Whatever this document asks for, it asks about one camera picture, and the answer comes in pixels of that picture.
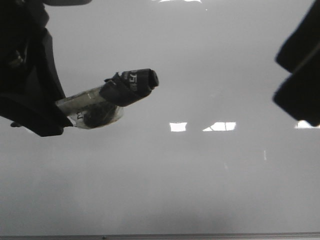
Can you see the black marker cap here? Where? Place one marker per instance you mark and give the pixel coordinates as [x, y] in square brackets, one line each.
[128, 87]

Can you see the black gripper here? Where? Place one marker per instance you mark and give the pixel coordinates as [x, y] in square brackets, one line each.
[299, 94]
[31, 94]

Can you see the white whiteboard with aluminium frame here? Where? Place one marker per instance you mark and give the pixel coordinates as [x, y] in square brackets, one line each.
[208, 151]

